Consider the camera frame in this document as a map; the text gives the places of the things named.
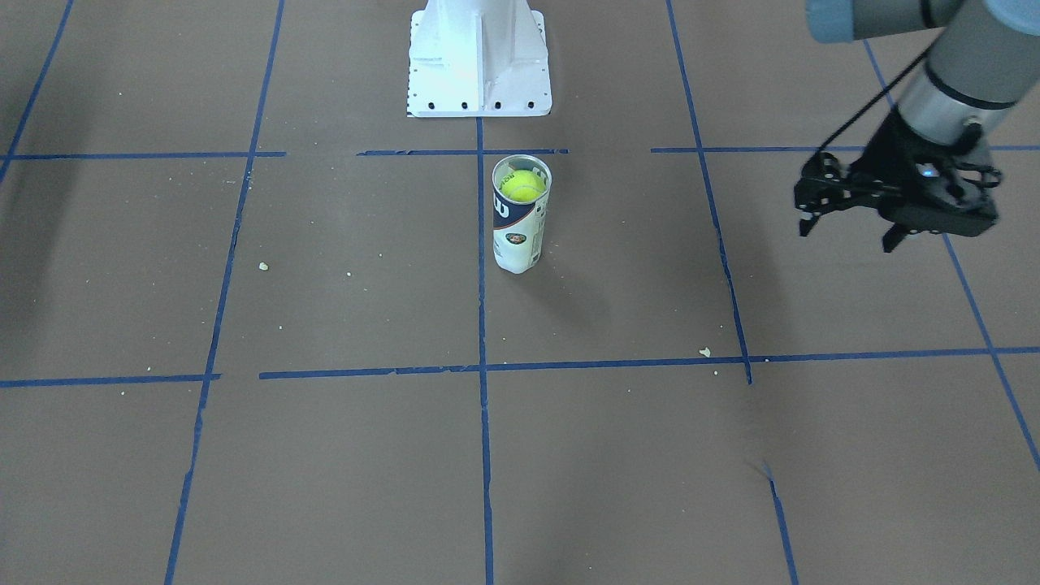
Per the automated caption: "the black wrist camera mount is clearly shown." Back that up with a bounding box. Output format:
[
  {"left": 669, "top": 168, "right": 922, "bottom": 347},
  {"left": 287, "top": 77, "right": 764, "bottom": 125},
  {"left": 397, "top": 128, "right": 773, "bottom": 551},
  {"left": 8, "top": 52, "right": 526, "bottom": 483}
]
[{"left": 879, "top": 158, "right": 1003, "bottom": 237}]

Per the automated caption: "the clear tennis ball can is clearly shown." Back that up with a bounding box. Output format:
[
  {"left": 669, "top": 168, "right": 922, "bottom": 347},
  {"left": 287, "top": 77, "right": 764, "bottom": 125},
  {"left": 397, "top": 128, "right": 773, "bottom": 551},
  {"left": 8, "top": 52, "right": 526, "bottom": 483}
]
[{"left": 492, "top": 154, "right": 553, "bottom": 274}]

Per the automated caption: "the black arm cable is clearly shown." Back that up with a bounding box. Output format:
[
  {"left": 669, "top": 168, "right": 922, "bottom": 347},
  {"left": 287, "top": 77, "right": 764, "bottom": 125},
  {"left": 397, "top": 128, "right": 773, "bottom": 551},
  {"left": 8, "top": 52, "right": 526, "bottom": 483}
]
[{"left": 812, "top": 45, "right": 935, "bottom": 159}]

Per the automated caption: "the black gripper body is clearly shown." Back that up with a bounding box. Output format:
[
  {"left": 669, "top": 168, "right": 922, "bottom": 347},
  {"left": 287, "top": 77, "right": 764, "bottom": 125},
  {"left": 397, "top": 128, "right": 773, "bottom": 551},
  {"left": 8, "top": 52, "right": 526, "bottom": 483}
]
[{"left": 853, "top": 110, "right": 976, "bottom": 206}]

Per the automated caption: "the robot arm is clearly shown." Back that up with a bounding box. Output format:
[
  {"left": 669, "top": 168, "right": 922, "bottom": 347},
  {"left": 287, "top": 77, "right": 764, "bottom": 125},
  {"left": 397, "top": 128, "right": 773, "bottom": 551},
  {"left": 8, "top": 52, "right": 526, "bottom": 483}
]
[{"left": 794, "top": 1, "right": 1039, "bottom": 252}]

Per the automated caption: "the white pedestal column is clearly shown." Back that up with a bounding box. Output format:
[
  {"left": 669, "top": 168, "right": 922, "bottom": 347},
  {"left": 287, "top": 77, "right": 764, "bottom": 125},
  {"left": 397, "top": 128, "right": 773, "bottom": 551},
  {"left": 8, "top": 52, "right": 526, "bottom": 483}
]
[{"left": 406, "top": 1, "right": 553, "bottom": 118}]

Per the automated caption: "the yellow tennis ball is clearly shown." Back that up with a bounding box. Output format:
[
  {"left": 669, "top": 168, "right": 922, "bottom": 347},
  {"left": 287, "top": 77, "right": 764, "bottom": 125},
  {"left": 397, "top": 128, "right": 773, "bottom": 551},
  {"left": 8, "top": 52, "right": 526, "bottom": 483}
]
[{"left": 499, "top": 169, "right": 546, "bottom": 204}]

